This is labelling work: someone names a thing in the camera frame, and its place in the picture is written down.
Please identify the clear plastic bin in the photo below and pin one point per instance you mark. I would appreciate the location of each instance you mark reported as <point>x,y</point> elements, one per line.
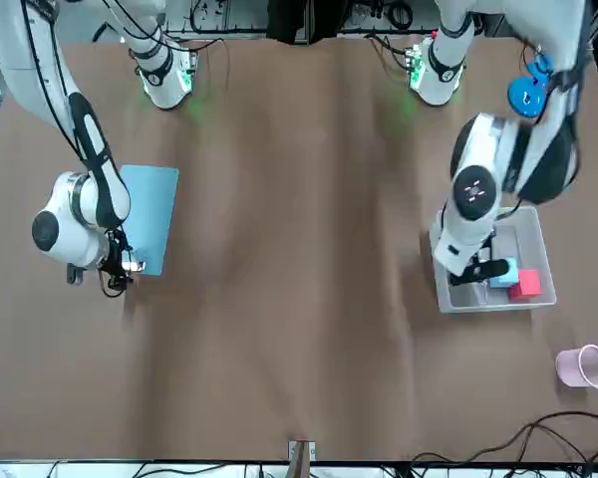
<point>538,234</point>

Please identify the pink plastic cup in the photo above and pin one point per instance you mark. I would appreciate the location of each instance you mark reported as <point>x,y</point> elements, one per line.
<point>578,371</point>

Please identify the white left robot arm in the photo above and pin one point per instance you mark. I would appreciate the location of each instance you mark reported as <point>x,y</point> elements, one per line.
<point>471,219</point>

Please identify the light blue cube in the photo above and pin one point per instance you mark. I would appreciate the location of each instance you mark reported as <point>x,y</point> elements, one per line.
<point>508,276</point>

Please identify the red cube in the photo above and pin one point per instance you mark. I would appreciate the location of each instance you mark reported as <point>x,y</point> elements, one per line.
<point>527,285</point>

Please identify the grey bracket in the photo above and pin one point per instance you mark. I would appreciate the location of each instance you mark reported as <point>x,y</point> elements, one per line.
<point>301,455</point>

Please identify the person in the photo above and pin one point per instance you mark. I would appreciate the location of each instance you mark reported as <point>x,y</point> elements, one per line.
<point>299,20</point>

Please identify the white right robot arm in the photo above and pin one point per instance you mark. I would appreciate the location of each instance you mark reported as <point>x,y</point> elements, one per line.
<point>20,65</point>

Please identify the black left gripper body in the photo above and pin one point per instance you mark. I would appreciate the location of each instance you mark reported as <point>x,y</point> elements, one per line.
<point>483,271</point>

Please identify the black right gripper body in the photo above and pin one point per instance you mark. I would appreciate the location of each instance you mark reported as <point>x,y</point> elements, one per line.
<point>114,259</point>

